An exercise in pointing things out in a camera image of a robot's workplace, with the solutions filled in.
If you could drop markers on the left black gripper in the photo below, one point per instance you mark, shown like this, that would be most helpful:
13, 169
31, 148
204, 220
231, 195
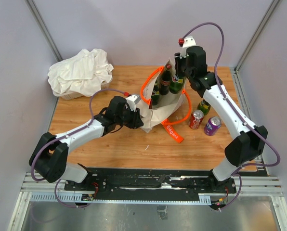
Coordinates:
136, 121

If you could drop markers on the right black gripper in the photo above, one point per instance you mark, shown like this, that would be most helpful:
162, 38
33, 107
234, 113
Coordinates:
178, 60

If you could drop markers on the canvas tote bag orange handles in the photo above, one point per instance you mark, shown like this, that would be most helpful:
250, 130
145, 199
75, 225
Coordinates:
167, 105

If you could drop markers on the green bottle gold foil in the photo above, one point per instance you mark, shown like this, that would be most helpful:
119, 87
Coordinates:
204, 106

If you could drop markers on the red cola can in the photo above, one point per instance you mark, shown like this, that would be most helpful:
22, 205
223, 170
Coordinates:
196, 119

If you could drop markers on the purple soda can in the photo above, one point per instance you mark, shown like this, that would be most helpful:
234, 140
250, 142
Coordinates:
212, 126

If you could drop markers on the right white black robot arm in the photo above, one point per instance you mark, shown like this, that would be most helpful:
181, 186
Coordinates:
248, 139

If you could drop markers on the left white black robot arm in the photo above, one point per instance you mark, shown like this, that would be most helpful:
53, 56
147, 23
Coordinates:
49, 158

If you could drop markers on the cola glass bottle red cap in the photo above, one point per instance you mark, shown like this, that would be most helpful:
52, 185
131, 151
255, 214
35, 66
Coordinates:
165, 80

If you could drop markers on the white crumpled cloth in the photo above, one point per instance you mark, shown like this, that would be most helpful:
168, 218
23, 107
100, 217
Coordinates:
84, 73

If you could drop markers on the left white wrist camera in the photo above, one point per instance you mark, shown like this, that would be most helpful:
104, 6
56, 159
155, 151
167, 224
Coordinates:
131, 101

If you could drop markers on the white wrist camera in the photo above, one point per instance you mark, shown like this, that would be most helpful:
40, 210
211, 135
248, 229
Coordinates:
185, 43
131, 101

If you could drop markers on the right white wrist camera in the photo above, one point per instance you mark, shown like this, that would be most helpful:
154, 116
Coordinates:
185, 43

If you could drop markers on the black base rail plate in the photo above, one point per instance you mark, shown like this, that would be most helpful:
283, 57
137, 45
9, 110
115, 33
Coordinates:
151, 185

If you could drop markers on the right aluminium frame post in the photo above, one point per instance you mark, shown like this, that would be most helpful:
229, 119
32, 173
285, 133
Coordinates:
263, 23

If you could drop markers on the aluminium frame post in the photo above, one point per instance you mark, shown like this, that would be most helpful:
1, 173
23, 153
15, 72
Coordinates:
263, 23
39, 20

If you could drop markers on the left aluminium frame post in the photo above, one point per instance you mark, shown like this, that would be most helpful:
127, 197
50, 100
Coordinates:
39, 20

